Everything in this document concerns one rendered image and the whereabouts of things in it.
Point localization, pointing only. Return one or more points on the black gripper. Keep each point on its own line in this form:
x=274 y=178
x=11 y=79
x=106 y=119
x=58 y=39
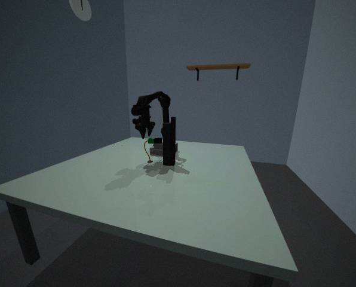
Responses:
x=146 y=123

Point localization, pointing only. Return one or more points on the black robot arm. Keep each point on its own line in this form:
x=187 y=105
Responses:
x=142 y=106

